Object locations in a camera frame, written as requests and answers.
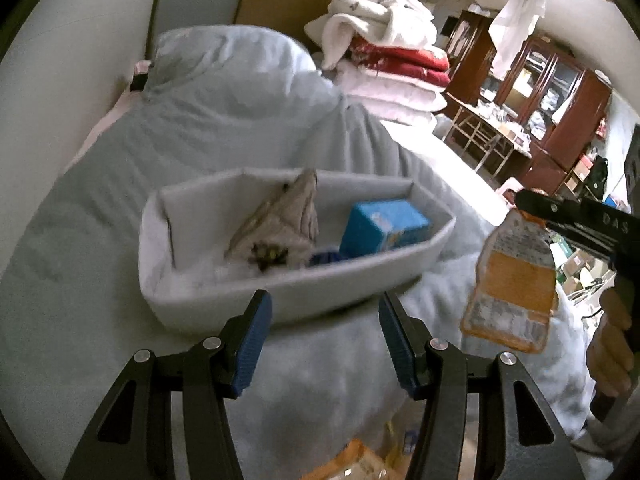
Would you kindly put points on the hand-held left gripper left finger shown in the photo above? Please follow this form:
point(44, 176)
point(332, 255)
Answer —
point(252, 350)

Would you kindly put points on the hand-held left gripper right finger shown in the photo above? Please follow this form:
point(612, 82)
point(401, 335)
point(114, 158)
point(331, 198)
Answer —
point(397, 355)

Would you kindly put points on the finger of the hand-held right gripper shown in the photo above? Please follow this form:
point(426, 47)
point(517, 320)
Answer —
point(540, 205)

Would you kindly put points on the white storage bin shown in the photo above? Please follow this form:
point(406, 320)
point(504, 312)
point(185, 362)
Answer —
point(210, 290)

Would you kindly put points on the orange snack packet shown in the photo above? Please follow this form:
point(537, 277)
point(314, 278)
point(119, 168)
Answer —
point(515, 285)

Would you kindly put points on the blue carton box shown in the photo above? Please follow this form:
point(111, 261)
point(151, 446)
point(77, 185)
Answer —
point(380, 227)

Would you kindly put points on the person's right forearm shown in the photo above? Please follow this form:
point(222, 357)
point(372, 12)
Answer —
point(607, 445)

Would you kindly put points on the person's right hand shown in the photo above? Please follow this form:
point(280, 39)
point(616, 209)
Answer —
point(612, 355)

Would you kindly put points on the pink stool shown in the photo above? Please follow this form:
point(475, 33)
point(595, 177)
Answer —
point(509, 191)

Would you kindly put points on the black bag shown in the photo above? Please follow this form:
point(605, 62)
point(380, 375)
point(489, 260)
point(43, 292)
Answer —
point(598, 177)

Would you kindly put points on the clear plastic packet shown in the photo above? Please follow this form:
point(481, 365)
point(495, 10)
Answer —
point(404, 445)

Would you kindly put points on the brown wooden cabinet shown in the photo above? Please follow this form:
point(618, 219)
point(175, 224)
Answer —
point(560, 110)

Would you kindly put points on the white mattress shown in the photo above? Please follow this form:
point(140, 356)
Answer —
point(450, 165)

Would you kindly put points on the orange food packet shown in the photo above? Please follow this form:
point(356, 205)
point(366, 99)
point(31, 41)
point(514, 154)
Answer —
point(350, 462)

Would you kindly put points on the small blue object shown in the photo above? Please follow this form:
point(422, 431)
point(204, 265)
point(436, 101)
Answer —
point(326, 258)

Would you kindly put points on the white stacked pillows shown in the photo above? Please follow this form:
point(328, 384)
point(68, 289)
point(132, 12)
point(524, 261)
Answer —
point(395, 97)

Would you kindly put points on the white hanging cloth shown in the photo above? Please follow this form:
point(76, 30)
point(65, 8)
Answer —
point(520, 25)

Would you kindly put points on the red folded blanket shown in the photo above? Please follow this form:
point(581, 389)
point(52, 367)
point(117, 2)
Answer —
point(405, 62)

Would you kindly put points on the light blue duvet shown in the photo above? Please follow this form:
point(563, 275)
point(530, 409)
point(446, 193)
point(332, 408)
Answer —
point(200, 125)

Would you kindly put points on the white folded blanket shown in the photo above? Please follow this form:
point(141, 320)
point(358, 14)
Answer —
point(370, 15)

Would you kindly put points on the small black object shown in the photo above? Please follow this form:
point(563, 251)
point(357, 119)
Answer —
point(139, 82)

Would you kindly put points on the metal frame folding table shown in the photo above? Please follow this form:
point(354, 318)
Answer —
point(487, 130)

